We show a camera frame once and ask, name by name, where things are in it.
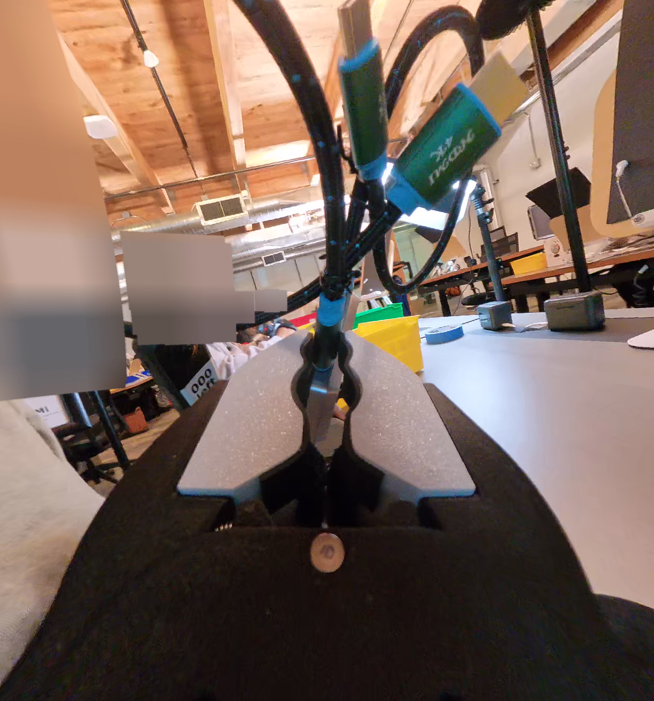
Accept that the cardboard box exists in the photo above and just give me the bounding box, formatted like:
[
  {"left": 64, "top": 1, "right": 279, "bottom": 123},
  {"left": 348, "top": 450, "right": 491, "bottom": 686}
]
[{"left": 548, "top": 205, "right": 601, "bottom": 247}]

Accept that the yellow plastic bin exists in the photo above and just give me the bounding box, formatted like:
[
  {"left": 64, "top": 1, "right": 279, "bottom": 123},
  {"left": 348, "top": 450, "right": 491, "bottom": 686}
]
[{"left": 354, "top": 315, "right": 423, "bottom": 374}]

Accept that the led light panel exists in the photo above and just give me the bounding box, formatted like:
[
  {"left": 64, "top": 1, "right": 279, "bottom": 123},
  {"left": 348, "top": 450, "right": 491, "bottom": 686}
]
[{"left": 382, "top": 164, "right": 478, "bottom": 231}]

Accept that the green plastic bin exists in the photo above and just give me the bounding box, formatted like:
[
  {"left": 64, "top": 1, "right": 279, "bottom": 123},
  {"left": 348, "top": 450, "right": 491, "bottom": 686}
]
[{"left": 353, "top": 303, "right": 404, "bottom": 329}]

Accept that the cluttered wooden workbench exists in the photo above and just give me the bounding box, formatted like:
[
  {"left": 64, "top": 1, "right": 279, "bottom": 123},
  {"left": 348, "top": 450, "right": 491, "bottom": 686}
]
[{"left": 414, "top": 241, "right": 654, "bottom": 307}]

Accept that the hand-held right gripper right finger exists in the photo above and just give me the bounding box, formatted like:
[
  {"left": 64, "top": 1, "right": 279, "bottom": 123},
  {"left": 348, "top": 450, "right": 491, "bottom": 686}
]
[{"left": 326, "top": 330, "right": 478, "bottom": 528}]

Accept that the black board on white stand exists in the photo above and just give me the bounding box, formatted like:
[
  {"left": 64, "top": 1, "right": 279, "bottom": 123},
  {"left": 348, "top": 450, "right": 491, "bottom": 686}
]
[{"left": 590, "top": 0, "right": 654, "bottom": 351}]

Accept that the dark grey box device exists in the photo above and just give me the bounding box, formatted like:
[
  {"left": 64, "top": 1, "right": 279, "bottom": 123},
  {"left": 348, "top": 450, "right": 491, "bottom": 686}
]
[
  {"left": 543, "top": 290, "right": 606, "bottom": 332},
  {"left": 477, "top": 300, "right": 514, "bottom": 331}
]

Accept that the white printed sign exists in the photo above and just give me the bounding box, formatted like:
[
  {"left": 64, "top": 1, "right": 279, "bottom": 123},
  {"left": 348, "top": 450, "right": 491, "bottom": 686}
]
[{"left": 23, "top": 394, "right": 67, "bottom": 428}]

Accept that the black office chair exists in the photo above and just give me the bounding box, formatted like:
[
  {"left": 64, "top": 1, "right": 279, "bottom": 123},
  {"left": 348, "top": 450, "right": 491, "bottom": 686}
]
[{"left": 53, "top": 422, "right": 119, "bottom": 485}]

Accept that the small black monitor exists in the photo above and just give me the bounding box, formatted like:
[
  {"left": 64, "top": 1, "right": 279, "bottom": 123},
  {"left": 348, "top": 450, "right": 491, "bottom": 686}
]
[{"left": 527, "top": 203, "right": 558, "bottom": 242}]

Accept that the black square flag panel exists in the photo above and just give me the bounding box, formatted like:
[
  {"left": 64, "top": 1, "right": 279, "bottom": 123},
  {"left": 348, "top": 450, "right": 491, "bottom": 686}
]
[{"left": 525, "top": 167, "right": 593, "bottom": 211}]

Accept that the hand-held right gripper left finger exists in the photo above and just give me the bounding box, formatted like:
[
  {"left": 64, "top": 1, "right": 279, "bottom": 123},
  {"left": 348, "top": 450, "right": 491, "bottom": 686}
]
[{"left": 177, "top": 330, "right": 326, "bottom": 528}]

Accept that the black light stand pole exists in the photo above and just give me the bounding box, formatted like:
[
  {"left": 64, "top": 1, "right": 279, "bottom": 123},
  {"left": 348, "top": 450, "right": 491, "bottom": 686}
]
[{"left": 472, "top": 183, "right": 505, "bottom": 302}]

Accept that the black tripod stand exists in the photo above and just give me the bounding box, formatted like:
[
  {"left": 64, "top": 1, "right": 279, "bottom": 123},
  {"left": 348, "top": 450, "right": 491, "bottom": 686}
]
[{"left": 58, "top": 391, "right": 130, "bottom": 472}]

